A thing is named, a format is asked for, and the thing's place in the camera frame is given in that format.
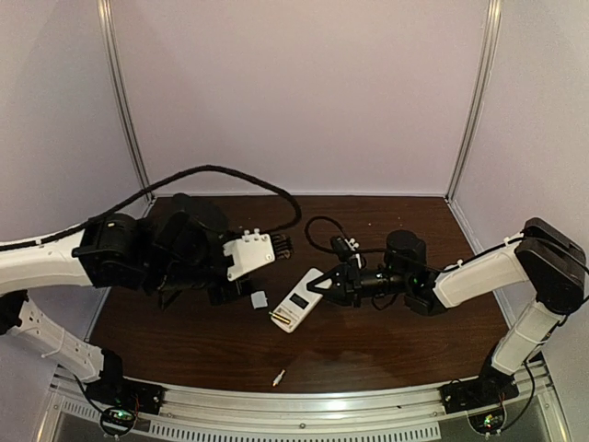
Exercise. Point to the gold AAA battery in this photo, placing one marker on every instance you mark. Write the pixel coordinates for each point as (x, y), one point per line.
(280, 318)

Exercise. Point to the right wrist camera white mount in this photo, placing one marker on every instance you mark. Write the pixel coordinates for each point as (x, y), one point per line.
(346, 249)

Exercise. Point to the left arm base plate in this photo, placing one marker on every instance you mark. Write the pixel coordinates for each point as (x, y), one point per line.
(128, 394)

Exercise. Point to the white red remote control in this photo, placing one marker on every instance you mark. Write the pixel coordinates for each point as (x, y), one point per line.
(297, 305)

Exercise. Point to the white-tipped AAA battery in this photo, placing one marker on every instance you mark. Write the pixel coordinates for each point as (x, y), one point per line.
(277, 380)

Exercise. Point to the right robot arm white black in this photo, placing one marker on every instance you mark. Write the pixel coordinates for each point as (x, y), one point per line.
(539, 254)

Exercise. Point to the left aluminium frame post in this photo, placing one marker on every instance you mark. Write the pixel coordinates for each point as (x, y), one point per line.
(107, 26)

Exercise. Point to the circuit board with led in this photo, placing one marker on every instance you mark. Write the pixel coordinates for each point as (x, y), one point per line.
(487, 422)
(117, 422)

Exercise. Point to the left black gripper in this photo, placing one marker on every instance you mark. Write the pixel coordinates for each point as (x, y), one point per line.
(218, 298)

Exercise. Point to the right circuit board with LED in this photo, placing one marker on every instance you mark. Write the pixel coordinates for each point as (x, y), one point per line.
(487, 422)

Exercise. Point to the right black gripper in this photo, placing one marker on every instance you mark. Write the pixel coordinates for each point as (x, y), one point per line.
(349, 279)

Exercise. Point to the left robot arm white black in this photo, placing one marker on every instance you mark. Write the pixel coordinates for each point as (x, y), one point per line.
(188, 247)

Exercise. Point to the right aluminium frame post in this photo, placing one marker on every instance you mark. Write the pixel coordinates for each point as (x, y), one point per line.
(491, 31)

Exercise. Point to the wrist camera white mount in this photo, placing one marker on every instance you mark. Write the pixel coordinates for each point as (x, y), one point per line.
(346, 249)
(248, 253)

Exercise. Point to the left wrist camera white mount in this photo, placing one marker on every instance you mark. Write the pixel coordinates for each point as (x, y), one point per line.
(248, 253)

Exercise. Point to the aluminium frame post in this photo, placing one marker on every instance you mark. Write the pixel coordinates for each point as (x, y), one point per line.
(107, 26)
(491, 31)

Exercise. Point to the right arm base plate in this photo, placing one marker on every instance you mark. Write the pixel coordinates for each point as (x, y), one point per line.
(464, 395)

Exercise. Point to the grey battery compartment cover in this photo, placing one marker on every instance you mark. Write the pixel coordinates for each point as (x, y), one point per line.
(259, 300)

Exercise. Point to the left circuit board with LED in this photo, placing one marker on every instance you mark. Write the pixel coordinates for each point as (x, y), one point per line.
(117, 422)

